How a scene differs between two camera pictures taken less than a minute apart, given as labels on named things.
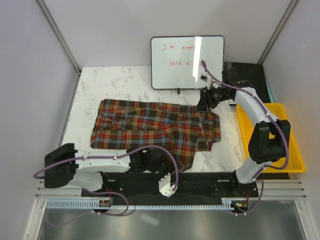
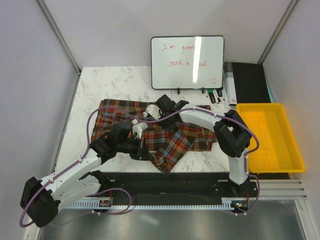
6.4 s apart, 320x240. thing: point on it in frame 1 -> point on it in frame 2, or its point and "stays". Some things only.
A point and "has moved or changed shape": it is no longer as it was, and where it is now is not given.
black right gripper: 202,105 -> 171,127
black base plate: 148,188 stays
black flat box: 247,75 stays
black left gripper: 170,168 -> 142,152
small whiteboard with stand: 176,61 stays
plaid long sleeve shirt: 182,129 has moved or changed shape
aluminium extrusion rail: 268,189 stays
